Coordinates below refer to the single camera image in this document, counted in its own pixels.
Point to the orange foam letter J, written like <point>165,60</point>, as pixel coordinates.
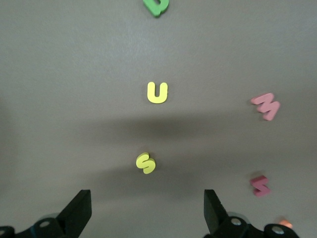
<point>286,222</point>

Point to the pink foam letter M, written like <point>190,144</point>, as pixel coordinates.
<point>267,106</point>

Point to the dark red foam letter M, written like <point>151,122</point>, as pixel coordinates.
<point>260,186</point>

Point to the yellow foam letter S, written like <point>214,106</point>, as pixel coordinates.
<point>146,163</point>

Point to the green foam letter U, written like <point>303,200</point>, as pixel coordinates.
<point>154,10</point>

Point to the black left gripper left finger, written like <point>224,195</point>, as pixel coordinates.
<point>74,215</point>

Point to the yellow foam letter U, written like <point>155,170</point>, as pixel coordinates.
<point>157,99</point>

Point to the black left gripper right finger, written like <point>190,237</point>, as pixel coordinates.
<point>214,213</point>

